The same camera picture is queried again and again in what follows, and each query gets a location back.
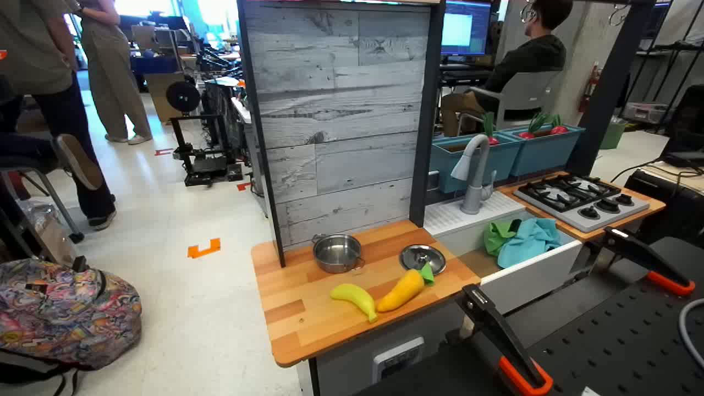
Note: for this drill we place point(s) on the black perforated mounting board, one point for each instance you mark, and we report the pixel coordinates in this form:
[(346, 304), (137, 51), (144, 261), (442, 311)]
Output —
[(622, 344)]

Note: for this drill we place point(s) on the white toy sink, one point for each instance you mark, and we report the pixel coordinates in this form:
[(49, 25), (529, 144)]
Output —
[(453, 220)]

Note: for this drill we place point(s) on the black office chair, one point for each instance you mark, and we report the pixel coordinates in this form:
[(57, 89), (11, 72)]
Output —
[(684, 124)]

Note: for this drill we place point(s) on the grey plastic chair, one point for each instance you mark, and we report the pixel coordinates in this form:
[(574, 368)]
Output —
[(531, 91)]

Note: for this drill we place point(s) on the grey drawer front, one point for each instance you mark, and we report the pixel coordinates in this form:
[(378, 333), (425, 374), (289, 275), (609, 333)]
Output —
[(352, 359)]

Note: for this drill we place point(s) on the colourful patterned backpack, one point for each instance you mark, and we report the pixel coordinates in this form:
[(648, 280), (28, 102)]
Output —
[(66, 311)]

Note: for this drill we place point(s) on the grey toy faucet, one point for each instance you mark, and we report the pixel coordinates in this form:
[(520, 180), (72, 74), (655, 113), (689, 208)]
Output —
[(477, 195)]

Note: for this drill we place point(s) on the person olive shirt dark trousers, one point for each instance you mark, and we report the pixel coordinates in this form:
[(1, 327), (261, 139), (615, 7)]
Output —
[(36, 44)]

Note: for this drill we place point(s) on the black frame post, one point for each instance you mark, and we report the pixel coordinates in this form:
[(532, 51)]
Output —
[(428, 111), (260, 146)]

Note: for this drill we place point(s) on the standing person khaki clothes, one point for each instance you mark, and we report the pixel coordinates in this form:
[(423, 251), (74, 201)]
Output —
[(110, 66)]

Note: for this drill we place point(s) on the yellow toy banana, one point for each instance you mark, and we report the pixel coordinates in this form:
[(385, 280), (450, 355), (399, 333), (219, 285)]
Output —
[(354, 297)]

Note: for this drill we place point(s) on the orange carrot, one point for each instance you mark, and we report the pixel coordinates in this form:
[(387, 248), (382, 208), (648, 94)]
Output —
[(399, 292)]

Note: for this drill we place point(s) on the computer monitor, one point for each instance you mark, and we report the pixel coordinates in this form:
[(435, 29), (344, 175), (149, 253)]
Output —
[(458, 29)]

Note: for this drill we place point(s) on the grey toy stove top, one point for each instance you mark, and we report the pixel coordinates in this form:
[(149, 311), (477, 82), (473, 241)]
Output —
[(578, 199)]

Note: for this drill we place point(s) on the green cloth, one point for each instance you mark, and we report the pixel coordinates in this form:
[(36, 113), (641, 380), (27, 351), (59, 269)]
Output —
[(497, 237)]

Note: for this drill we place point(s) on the small steel pot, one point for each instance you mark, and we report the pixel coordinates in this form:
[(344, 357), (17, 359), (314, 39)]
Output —
[(337, 253)]

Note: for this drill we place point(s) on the black machine frame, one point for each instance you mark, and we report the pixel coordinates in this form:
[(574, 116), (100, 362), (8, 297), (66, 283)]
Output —
[(210, 165)]

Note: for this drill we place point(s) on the teal cloth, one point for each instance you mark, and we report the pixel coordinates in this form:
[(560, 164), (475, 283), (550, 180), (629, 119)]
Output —
[(531, 239)]

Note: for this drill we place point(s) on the seated person dark shirt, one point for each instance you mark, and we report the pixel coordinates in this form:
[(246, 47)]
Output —
[(529, 58)]

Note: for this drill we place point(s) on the toy radish green leaves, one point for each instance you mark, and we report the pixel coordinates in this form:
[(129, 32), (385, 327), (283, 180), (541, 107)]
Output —
[(541, 122), (489, 126)]

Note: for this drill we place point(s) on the wooden countertop board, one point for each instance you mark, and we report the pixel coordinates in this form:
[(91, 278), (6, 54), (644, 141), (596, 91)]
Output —
[(309, 309)]

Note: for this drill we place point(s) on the person leg with sneaker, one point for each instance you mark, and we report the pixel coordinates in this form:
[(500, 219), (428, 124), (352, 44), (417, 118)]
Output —
[(78, 157)]

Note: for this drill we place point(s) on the grey stool frame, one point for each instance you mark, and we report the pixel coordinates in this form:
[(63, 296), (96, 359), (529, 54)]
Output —
[(62, 206)]

